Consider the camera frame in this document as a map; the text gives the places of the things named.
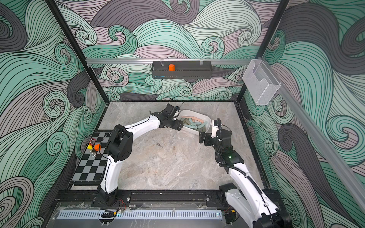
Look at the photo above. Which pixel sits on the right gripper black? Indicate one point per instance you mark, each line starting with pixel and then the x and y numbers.
pixel 205 135

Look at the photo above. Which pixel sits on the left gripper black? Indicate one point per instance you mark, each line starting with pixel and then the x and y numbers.
pixel 178 126

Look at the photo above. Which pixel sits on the white storage box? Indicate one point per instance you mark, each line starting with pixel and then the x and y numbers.
pixel 194 127

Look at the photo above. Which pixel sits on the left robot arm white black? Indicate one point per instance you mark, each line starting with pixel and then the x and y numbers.
pixel 119 148

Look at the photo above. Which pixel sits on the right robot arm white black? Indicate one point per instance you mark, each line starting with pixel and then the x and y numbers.
pixel 246 197

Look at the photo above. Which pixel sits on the pink folding knife top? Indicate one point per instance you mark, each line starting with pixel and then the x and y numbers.
pixel 194 119

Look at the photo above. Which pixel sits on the orange cube on shelf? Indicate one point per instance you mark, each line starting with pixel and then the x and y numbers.
pixel 171 67

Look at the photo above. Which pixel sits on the small colourful toy blocks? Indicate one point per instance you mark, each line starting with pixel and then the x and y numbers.
pixel 94 146

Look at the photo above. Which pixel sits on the checkerboard mat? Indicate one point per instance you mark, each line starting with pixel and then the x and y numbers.
pixel 91 168

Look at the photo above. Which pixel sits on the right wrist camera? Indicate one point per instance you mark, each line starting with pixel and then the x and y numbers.
pixel 216 128

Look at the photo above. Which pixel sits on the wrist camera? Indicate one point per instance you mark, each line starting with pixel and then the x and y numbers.
pixel 216 128
pixel 171 111

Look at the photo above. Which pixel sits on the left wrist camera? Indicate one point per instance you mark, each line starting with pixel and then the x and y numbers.
pixel 171 111

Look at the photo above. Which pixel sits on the black wall shelf tray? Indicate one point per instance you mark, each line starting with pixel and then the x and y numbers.
pixel 187 70

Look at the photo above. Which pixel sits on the white slotted cable duct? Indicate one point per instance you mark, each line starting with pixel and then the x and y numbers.
pixel 143 214

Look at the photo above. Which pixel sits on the clear plastic wall bin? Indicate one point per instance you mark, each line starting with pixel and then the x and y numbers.
pixel 261 82

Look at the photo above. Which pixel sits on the aluminium rail right wall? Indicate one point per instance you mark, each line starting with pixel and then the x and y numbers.
pixel 343 171

